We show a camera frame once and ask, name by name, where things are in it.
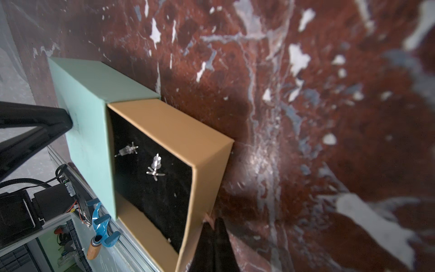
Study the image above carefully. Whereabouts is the blue garden fork wooden handle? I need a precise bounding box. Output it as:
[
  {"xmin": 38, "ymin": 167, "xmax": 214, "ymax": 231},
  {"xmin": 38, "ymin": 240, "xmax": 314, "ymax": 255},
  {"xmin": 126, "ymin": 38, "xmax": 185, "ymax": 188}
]
[{"xmin": 86, "ymin": 198, "xmax": 121, "ymax": 260}]

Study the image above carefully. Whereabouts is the silver stud earring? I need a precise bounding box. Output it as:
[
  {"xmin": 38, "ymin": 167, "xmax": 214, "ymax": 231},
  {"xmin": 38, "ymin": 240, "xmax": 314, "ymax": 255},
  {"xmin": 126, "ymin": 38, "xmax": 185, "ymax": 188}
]
[
  {"xmin": 114, "ymin": 142, "xmax": 139, "ymax": 157},
  {"xmin": 146, "ymin": 153, "xmax": 165, "ymax": 181}
]

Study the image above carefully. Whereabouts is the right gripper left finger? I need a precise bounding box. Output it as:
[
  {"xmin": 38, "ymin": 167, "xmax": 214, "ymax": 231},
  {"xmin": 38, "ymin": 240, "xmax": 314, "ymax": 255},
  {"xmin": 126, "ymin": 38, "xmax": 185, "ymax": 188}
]
[{"xmin": 189, "ymin": 222, "xmax": 215, "ymax": 272}]

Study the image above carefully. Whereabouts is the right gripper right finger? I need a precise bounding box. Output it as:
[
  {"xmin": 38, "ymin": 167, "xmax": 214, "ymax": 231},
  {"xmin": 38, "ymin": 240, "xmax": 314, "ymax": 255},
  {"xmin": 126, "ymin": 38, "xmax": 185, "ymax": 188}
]
[{"xmin": 214, "ymin": 218, "xmax": 240, "ymax": 272}]

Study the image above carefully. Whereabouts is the small circuit board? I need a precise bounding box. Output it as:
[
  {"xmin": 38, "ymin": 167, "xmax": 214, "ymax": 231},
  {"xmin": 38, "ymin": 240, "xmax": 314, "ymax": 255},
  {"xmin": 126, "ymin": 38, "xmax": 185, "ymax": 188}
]
[{"xmin": 63, "ymin": 179, "xmax": 92, "ymax": 228}]

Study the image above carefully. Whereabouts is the mint jewelry box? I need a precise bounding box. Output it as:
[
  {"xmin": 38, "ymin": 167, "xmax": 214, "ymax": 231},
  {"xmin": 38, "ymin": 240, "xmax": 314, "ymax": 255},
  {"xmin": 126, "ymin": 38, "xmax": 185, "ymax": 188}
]
[{"xmin": 48, "ymin": 57, "xmax": 233, "ymax": 272}]

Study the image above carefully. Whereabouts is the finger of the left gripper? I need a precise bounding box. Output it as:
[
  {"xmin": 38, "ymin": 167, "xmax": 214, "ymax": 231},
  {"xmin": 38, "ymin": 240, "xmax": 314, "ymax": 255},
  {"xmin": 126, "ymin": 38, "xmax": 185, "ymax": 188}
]
[{"xmin": 1, "ymin": 102, "xmax": 73, "ymax": 180}]

